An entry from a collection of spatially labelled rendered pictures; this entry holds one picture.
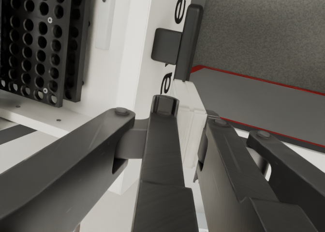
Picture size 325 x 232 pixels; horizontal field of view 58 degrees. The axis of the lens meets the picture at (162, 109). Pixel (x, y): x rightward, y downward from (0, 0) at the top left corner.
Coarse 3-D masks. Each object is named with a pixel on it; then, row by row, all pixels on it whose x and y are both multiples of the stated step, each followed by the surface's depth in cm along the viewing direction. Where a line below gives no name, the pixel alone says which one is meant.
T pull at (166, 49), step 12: (192, 12) 23; (192, 24) 23; (156, 36) 25; (168, 36) 24; (180, 36) 24; (192, 36) 24; (156, 48) 25; (168, 48) 25; (180, 48) 24; (192, 48) 24; (156, 60) 25; (168, 60) 25; (180, 60) 24; (192, 60) 25; (180, 72) 25
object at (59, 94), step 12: (60, 24) 29; (60, 36) 29; (48, 48) 30; (60, 48) 30; (48, 60) 30; (60, 60) 30; (48, 72) 31; (60, 72) 30; (48, 84) 31; (60, 84) 31; (48, 96) 32; (60, 96) 31
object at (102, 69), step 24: (96, 0) 34; (120, 0) 33; (96, 24) 35; (120, 24) 34; (96, 48) 36; (120, 48) 34; (96, 72) 36; (0, 96) 39; (96, 96) 37; (24, 120) 34; (48, 120) 34; (72, 120) 36
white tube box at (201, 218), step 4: (196, 212) 44; (196, 216) 43; (200, 216) 43; (204, 216) 43; (200, 220) 42; (204, 220) 42; (200, 224) 41; (204, 224) 41; (200, 228) 40; (204, 228) 40
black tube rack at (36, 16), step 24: (24, 0) 30; (48, 0) 29; (72, 0) 31; (24, 24) 31; (48, 24) 30; (72, 24) 32; (24, 48) 31; (72, 48) 33; (0, 72) 34; (24, 72) 32; (72, 72) 34; (24, 96) 33; (72, 96) 35
